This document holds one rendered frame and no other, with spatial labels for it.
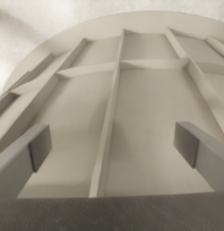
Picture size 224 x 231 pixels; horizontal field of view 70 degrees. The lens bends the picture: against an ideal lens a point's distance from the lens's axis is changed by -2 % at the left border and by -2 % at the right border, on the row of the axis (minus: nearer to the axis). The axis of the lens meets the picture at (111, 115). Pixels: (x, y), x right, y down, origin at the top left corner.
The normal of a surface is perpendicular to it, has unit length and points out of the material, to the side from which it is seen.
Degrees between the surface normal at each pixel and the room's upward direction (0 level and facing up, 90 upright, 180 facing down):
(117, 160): 90
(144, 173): 90
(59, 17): 0
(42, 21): 0
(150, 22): 0
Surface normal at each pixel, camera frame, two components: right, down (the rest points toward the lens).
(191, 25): -0.10, 0.65
